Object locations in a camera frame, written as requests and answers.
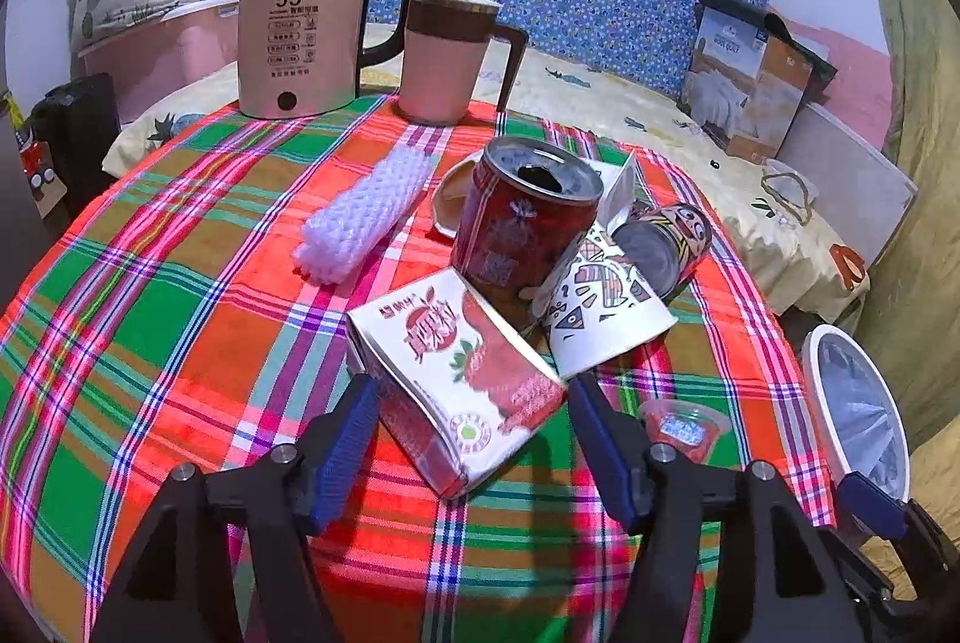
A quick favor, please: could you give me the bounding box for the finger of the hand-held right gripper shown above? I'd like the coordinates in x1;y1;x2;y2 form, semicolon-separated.
836;474;960;621

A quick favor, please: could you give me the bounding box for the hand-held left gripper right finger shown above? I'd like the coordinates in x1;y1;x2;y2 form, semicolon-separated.
568;373;901;643

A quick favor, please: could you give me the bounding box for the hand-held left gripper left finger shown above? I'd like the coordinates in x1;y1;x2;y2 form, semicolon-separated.
90;373;383;643

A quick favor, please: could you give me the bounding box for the white trash bin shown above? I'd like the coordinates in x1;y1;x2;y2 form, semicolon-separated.
801;324;912;509

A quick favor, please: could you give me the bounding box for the white strawberry juice carton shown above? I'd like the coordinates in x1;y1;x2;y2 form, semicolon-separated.
345;268;567;500

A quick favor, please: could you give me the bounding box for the red cartoon face can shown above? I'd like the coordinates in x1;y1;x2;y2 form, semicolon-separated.
611;202;715;303

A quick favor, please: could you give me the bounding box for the white foam fruit net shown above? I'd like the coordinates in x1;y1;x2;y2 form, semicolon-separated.
298;148;437;284

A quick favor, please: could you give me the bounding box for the small red jelly cup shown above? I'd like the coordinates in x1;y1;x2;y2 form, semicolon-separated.
637;399;732;464

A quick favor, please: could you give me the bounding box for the patterned white paper cup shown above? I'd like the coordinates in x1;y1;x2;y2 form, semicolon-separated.
529;219;678;379

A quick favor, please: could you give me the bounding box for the plaid tablecloth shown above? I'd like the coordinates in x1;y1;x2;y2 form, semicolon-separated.
0;91;837;643

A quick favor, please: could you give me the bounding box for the dark red open can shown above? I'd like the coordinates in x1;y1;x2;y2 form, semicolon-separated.
450;136;605;306

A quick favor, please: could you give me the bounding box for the white board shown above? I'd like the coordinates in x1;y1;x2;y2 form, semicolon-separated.
776;103;920;273

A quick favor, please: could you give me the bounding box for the yellow printed bed sheet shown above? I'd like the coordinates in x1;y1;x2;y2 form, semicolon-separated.
101;23;871;314

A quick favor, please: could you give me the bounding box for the olive green curtain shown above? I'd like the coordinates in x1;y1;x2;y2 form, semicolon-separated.
847;0;960;464

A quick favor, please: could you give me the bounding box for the cream electric kettle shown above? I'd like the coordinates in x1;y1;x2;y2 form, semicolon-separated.
238;0;370;120

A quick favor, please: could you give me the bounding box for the pink mug brown lid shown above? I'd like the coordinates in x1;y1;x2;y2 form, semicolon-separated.
396;0;530;126

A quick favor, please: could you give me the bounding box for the printed cardboard box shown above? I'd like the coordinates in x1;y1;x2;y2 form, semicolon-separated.
679;0;839;164

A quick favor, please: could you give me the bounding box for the black suitcase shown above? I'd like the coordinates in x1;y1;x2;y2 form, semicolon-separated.
26;74;121;216

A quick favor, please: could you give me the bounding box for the orange ring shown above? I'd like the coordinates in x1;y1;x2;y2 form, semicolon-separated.
829;244;869;291

